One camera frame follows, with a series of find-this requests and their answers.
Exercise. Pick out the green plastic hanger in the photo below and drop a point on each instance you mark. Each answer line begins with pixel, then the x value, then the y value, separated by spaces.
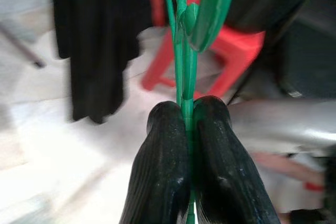
pixel 187 119

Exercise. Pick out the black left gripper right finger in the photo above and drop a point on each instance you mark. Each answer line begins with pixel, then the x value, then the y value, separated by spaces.
pixel 225 171

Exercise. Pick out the red plastic stool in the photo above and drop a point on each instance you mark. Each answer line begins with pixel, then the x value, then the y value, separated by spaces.
pixel 236 48

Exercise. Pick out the silver metal clothes rack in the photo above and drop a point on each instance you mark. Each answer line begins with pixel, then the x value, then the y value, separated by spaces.
pixel 23 48

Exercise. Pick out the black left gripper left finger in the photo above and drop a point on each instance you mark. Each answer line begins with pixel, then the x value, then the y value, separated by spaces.
pixel 162 161

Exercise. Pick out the navy polo shirt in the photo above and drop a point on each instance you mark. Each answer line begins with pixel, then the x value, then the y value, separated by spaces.
pixel 99 51

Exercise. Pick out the dark brown sofa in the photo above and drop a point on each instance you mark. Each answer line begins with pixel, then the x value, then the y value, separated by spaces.
pixel 302 51

